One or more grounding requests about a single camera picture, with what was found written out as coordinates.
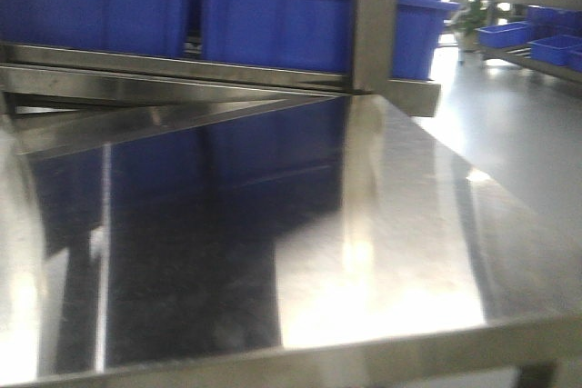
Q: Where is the far metal shelf rack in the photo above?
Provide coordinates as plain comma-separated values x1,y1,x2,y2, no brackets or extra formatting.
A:
477,0,581,84

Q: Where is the blue tray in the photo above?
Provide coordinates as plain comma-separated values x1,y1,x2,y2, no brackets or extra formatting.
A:
528,35,581,66
477,22,535,48

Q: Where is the green potted plant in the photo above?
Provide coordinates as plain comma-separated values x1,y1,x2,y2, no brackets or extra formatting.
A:
447,0,517,51

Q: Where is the blue plastic bin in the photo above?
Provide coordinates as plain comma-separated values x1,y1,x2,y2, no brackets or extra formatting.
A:
1,0,190,57
201,0,352,73
391,0,458,81

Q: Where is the blue tray lower far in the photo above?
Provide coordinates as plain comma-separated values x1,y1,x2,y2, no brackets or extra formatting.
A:
477,22,535,48

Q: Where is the blue plastic bin middle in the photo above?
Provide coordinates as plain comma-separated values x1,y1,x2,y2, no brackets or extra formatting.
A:
201,0,352,73

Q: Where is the stainless steel shelf frame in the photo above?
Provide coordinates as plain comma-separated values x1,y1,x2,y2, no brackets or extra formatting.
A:
1,0,440,153

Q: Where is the blue tray lower middle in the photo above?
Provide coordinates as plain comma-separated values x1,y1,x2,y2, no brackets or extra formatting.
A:
528,35,581,66

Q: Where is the blue plastic bin left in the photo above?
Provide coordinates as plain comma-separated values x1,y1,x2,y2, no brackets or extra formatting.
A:
1,0,190,57

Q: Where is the blue plastic bin right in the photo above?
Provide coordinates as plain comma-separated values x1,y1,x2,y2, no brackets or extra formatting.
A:
391,0,458,81

